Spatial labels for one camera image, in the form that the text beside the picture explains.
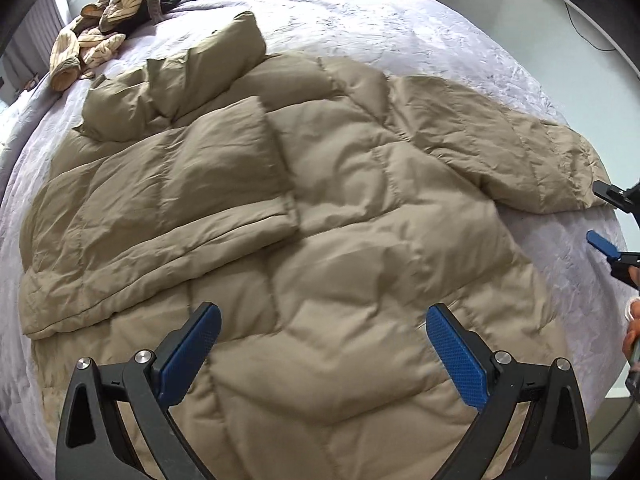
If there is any grey window curtain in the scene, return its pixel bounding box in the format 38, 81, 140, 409
1, 0, 72, 105

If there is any right hand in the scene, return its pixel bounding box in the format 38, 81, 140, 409
623, 297, 640, 360

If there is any beige striped garment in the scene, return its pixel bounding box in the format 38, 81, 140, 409
49, 0, 163, 92

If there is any tan puffer down jacket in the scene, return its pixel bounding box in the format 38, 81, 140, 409
18, 12, 606, 479

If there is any lavender quilted bedspread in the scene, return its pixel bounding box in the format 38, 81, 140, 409
1, 0, 627, 479

